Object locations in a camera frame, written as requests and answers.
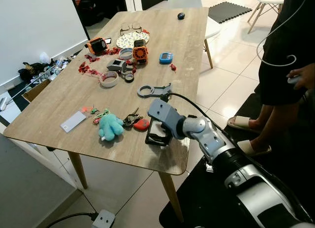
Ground black frame keychain with key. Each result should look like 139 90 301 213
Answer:
145 131 172 147

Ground grey hand controller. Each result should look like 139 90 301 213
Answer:
287 75 302 86

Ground person's hand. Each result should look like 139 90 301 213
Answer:
288 63 315 91

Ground key bunch with red fob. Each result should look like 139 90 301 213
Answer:
123 108 150 131

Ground grey plastic clamp tool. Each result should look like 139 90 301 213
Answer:
137 83 173 99

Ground blue digital timer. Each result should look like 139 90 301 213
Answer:
158 51 173 65

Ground orange and black device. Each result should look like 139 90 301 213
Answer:
132 39 149 65

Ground grey box device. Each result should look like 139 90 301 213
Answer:
106 59 127 73

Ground large clear tape roll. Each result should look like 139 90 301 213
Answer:
99 71 119 88

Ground beige slipper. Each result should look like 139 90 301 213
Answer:
237 139 272 157
227 116 256 130

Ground white tape roll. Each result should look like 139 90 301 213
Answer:
120 48 134 61

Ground white card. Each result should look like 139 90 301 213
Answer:
61 111 87 133

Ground red wrapper pile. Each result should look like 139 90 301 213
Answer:
78 61 92 75
101 47 121 56

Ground patterned plate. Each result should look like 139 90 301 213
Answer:
116 31 150 50

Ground eyeglasses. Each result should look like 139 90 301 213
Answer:
119 22 143 36

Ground wooden dining table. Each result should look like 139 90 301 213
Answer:
2 7 210 224

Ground grey floor power strip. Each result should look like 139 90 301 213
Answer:
92 210 116 228

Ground cardboard box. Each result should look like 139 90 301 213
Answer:
22 79 52 102

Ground black foam mat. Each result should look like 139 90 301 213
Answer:
208 1 253 25

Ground black clutter bundle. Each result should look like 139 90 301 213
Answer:
19 62 48 82

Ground person in black clothes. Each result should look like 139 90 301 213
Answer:
227 0 315 157

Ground white power adapter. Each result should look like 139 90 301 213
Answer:
0 93 15 112

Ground white partition board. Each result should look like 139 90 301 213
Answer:
0 0 90 88

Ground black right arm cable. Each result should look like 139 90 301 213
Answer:
167 93 315 226

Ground teal plush keychain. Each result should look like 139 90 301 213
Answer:
98 111 125 141

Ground small colourful key ring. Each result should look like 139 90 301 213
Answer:
81 105 101 121

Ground orange camera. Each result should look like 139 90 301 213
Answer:
85 36 108 55

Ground thin white cable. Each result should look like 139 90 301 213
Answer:
256 0 311 67

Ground black power strip cable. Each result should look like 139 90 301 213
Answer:
47 212 99 228

